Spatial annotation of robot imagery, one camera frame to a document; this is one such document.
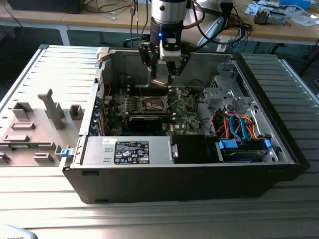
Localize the blue flat wire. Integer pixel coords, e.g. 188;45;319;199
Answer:
228;113;247;140

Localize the green motherboard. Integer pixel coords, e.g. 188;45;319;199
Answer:
104;86;204;137

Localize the black PC case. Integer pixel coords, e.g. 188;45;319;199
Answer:
59;46;311;205

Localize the blue disk carrier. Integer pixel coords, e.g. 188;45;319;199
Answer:
217;138;272;157

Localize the black computer box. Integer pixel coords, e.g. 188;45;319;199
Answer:
6;0;82;15

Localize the metal drive cage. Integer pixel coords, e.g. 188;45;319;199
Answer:
202;62;257;113

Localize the graphics card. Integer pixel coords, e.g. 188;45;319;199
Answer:
127;115;163;133

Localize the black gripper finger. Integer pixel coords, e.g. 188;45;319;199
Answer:
166;53;192;85
138;42;160;77

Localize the CPU cooler heatsink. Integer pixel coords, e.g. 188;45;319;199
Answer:
253;6;272;25

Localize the blue box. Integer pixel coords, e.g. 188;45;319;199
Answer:
278;0;312;10

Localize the beige case latch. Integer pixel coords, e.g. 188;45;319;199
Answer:
96;46;111;62

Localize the grey power supply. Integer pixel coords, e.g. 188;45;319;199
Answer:
80;135;179;167

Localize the orange wire bundle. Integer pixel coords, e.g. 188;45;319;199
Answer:
213;111;261;140

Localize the CPU socket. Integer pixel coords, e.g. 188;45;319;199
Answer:
142;96;166;113

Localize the CPU with silver lid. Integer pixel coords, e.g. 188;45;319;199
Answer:
151;74;170;87

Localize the wooden desk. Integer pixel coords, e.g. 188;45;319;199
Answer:
216;2;319;47
0;2;154;47

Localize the grey parts rack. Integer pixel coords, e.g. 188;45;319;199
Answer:
0;88;87;168

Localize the silver drive unit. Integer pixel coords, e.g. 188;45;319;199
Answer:
269;11;287;26

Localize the pale teach pendant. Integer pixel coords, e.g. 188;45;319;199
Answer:
0;223;38;239

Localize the hard disk drive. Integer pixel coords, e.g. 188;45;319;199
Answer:
221;148;264;163

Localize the metal locking lever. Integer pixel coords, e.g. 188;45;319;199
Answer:
137;78;145;101

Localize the metal socket cover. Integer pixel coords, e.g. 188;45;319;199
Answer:
163;87;182;112

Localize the black upright box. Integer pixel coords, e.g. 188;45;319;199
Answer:
220;1;234;30

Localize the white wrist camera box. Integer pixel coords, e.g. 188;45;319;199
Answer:
159;38;181;62

